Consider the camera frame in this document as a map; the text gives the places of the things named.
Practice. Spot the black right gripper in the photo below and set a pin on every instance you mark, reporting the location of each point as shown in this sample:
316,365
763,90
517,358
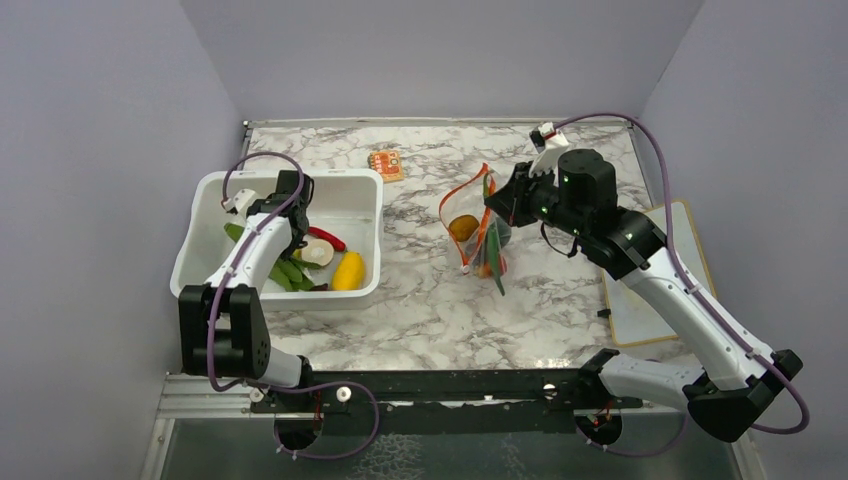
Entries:
522,180

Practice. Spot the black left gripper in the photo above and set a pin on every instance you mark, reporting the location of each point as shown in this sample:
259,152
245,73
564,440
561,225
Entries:
289,249

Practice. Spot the dark green avocado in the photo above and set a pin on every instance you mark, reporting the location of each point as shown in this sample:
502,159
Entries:
504,232

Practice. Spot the green chili pepper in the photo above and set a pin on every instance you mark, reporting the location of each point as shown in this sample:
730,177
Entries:
491,237

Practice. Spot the clear orange-zipper zip bag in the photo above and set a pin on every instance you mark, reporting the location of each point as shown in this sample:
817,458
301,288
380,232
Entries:
477,237

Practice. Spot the brown kiwi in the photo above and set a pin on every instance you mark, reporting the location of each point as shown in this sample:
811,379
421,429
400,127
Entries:
463,227

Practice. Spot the red chili pepper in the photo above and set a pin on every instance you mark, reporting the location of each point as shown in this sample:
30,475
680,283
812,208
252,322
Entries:
337,244

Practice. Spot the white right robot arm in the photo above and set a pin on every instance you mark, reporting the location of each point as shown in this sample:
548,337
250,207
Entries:
740,376

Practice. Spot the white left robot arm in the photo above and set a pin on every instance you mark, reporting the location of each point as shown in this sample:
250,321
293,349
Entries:
223,331

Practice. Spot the white mushroom toy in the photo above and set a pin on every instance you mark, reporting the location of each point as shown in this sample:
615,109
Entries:
318,252

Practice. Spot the green leaf vegetable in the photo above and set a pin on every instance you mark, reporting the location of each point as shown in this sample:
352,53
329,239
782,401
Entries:
293,274

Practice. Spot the yellow mango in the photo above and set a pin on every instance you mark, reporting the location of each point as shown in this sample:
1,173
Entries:
350,272

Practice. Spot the white board yellow rim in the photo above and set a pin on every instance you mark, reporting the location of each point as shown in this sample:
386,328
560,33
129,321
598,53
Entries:
638,312

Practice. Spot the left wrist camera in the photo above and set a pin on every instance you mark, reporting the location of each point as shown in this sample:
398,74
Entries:
239,203

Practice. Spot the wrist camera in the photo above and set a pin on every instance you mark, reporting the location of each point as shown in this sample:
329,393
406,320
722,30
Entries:
239,203
550,143

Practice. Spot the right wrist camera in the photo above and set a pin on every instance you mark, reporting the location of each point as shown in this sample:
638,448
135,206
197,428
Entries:
550,143

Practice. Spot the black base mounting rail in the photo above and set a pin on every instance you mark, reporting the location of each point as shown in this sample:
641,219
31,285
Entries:
440,402

